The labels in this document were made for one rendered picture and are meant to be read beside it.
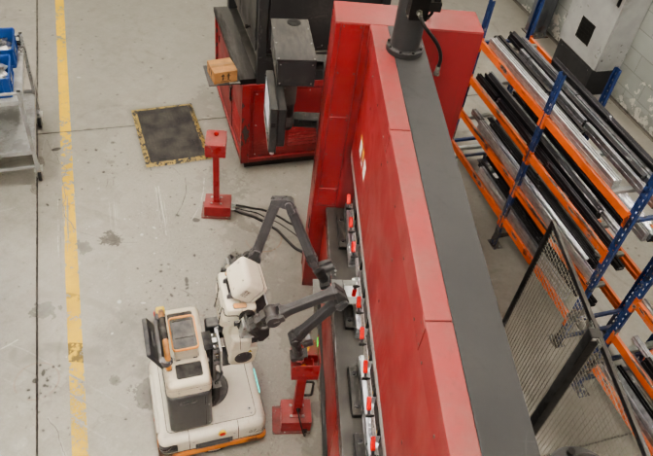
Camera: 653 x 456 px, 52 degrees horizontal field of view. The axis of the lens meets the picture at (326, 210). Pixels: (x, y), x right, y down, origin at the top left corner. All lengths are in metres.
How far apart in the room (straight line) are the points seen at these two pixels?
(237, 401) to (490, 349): 2.39
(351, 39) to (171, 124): 3.22
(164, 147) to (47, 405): 2.71
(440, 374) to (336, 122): 2.33
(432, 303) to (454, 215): 0.48
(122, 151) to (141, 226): 1.00
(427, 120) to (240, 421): 2.22
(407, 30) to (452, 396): 1.98
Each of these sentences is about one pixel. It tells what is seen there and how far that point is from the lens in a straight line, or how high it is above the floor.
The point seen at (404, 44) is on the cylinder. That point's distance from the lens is 3.56.
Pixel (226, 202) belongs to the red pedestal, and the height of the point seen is 0.12.
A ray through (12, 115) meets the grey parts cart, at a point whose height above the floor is 0.33.
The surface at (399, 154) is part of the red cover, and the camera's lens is 2.93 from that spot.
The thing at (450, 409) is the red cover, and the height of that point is 2.30.
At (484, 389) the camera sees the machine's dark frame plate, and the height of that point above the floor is 2.30.
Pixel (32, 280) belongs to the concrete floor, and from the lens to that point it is 5.52.
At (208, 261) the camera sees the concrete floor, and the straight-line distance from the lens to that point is 5.45.
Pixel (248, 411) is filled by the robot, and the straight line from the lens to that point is 4.36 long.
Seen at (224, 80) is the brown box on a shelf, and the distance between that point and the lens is 5.56.
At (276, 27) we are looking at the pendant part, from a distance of 4.43.
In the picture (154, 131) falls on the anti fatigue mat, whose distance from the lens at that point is 6.67.
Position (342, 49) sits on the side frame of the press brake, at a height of 2.13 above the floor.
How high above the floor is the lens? 4.10
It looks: 44 degrees down
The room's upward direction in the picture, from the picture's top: 9 degrees clockwise
